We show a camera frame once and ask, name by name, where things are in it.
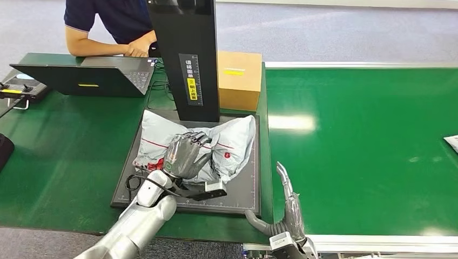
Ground person's right hand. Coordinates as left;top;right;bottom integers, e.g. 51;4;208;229
123;30;158;58

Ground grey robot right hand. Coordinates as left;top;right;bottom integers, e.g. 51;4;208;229
245;161;307;243

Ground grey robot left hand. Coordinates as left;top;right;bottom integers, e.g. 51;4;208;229
163;131;220;180

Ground white red-printed plastic mailer package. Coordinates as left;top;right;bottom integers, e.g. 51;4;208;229
132;110;257;184

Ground black weighing device column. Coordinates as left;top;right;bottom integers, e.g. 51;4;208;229
146;0;221;124

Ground black weighing device platform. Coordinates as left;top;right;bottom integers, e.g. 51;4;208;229
110;108;262;217

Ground person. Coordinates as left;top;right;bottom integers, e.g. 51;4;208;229
63;0;158;58

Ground black laptop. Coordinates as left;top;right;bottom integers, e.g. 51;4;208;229
9;56;157;99

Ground brown cardboard box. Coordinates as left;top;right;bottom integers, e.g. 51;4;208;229
217;50;263;112

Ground green belt conveyor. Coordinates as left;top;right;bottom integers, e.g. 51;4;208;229
243;60;458;259

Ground black joystick remote controller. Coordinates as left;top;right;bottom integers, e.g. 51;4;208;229
0;73;50;111

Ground black rounded object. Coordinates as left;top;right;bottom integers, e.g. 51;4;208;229
0;133;15;172

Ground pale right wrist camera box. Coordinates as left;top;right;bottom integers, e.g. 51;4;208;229
268;231;297;253

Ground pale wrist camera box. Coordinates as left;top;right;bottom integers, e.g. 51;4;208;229
204;180;228;196
268;231;297;253

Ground black cables behind column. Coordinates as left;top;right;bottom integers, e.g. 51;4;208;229
146;59;177;112

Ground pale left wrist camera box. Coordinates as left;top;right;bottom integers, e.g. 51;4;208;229
204;180;228;196

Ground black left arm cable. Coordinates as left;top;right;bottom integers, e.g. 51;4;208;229
124;174;181;198

